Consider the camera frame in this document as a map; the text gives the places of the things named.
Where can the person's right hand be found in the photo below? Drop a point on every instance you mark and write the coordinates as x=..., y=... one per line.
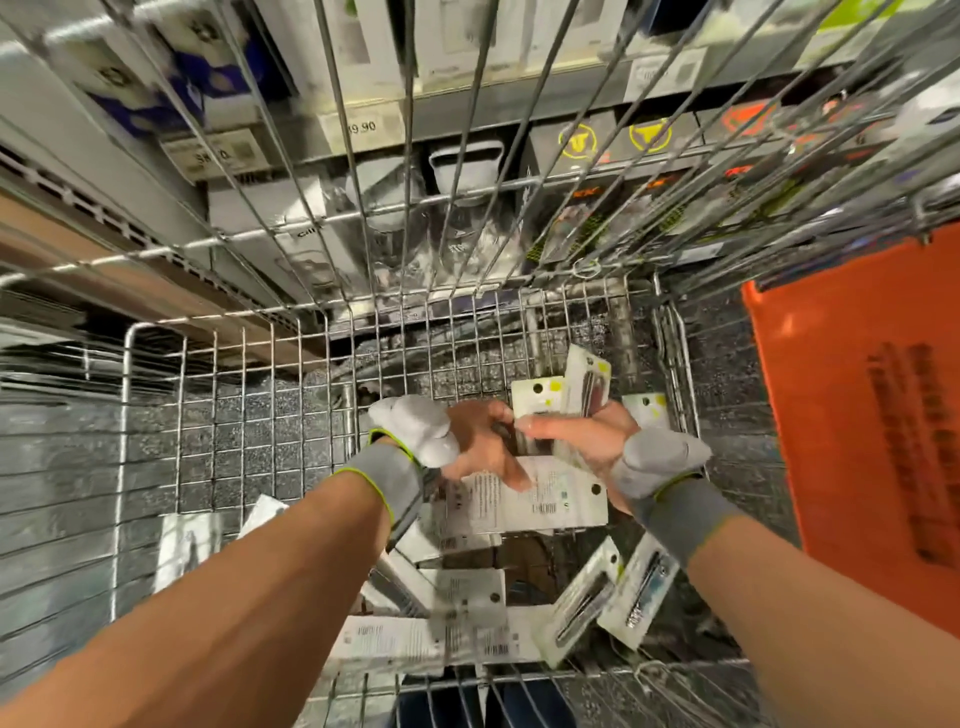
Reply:
x=585, y=435

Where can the person's left forearm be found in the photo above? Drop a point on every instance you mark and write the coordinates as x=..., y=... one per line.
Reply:
x=210, y=615

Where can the person's left hand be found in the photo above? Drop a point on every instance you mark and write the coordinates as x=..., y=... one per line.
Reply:
x=480, y=438

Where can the grey kitchenware shelf unit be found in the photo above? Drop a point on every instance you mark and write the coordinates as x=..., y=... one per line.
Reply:
x=90, y=105

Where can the grey wrist tracker band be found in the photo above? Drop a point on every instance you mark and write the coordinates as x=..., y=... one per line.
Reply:
x=398, y=450
x=668, y=480

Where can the pile of packets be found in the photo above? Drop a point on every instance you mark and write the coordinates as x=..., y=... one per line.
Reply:
x=525, y=503

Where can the person's blue jeans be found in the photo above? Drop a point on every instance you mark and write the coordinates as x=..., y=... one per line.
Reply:
x=480, y=708

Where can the person's right forearm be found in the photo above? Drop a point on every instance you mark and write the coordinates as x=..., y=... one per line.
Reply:
x=825, y=630

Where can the wooden post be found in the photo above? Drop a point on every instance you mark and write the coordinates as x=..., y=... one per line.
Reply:
x=75, y=263

